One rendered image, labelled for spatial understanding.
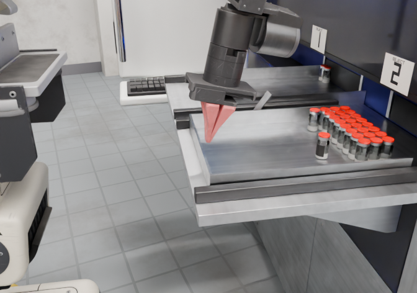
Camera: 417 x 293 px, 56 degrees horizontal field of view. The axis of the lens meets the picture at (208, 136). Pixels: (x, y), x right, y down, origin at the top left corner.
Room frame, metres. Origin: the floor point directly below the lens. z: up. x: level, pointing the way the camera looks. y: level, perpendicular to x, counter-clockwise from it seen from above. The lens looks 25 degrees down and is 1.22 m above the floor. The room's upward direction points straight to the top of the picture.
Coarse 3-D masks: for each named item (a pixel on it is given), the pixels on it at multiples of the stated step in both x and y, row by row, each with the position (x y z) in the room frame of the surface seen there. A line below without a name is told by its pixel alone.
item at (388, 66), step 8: (392, 56) 0.73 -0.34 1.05; (384, 64) 0.75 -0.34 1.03; (392, 64) 0.72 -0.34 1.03; (408, 64) 0.68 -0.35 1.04; (384, 72) 0.74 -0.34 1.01; (400, 72) 0.69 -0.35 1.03; (408, 72) 0.67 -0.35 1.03; (384, 80) 0.74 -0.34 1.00; (400, 80) 0.69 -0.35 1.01; (408, 80) 0.67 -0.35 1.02; (392, 88) 0.71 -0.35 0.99; (400, 88) 0.69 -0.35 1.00; (408, 88) 0.67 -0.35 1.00
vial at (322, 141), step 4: (320, 140) 0.63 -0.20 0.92; (324, 140) 0.63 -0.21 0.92; (328, 140) 0.64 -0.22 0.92; (320, 144) 0.63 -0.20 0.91; (324, 144) 0.63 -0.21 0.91; (328, 144) 0.63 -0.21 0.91; (328, 148) 0.63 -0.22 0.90; (324, 152) 0.63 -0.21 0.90; (316, 156) 0.63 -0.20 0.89; (324, 156) 0.63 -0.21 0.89
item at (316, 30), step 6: (312, 30) 1.08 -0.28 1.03; (318, 30) 1.04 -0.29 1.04; (324, 30) 1.01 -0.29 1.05; (312, 36) 1.08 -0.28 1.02; (318, 36) 1.04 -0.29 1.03; (324, 36) 1.01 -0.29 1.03; (312, 42) 1.07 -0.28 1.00; (324, 42) 1.01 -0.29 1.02; (318, 48) 1.03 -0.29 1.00; (324, 48) 1.00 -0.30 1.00
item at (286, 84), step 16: (240, 80) 1.13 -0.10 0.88; (256, 80) 1.13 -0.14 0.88; (272, 80) 1.13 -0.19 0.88; (288, 80) 1.13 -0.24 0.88; (304, 80) 1.13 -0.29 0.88; (256, 96) 0.98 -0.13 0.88; (272, 96) 0.89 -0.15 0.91; (288, 96) 0.89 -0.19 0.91; (304, 96) 0.90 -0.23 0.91; (320, 96) 0.91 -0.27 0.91; (336, 96) 0.91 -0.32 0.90; (352, 96) 0.92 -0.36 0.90
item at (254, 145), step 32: (192, 128) 0.72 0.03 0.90; (224, 128) 0.77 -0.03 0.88; (256, 128) 0.77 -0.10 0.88; (288, 128) 0.77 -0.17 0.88; (224, 160) 0.62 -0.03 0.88; (256, 160) 0.62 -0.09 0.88; (288, 160) 0.62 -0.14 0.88; (320, 160) 0.62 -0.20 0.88; (352, 160) 0.62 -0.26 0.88; (384, 160) 0.56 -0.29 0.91
